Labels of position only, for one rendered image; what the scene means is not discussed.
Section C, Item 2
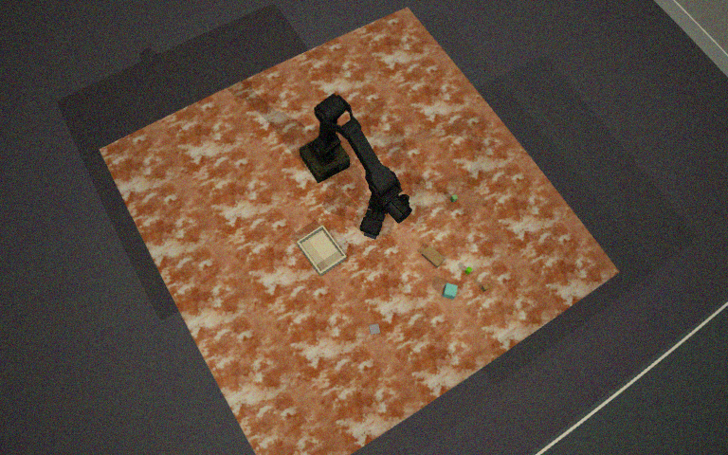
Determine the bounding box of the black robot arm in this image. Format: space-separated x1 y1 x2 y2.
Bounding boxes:
307 93 412 224

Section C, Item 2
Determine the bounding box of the beige square tray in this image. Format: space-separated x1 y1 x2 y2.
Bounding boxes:
297 225 347 277

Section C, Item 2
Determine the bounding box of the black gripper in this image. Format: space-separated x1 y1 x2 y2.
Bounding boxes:
359 196 386 236

